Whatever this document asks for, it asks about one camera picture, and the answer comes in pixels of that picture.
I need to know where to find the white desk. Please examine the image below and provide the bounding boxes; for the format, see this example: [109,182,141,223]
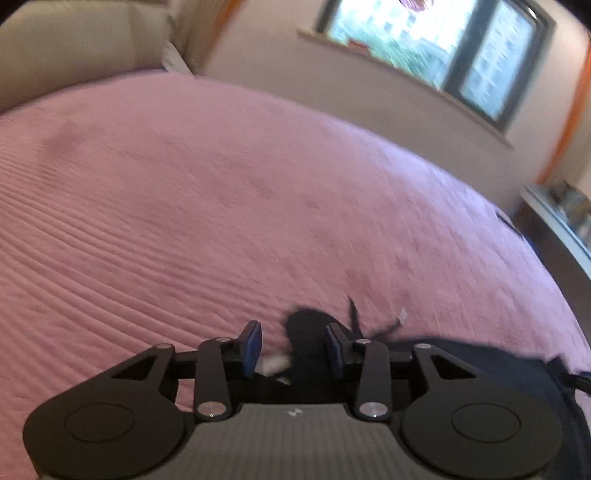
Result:
[518,181,591,296]

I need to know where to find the navy striped hooded jacket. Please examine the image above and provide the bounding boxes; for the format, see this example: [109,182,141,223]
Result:
[259,295,591,480]

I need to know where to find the pink bed cover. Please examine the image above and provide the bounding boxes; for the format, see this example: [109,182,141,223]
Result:
[0,71,591,480]

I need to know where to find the beige and orange curtain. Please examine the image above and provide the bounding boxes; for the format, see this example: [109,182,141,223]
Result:
[534,28,591,186]
[166,0,246,75]

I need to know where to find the black phone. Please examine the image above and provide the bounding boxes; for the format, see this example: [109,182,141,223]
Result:
[495,210,526,238]

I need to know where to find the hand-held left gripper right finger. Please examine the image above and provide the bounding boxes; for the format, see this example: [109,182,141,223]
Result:
[325,322,477,422]

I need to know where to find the grey padded headboard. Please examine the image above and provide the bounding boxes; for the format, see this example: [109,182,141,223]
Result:
[0,0,195,115]

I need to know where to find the dark framed window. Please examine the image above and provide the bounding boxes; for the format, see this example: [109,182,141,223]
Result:
[315,0,556,136]

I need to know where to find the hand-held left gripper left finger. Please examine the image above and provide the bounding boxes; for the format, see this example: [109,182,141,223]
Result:
[110,320,264,422]

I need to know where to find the white pillow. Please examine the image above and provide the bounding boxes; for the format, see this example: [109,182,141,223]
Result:
[159,41,197,75]

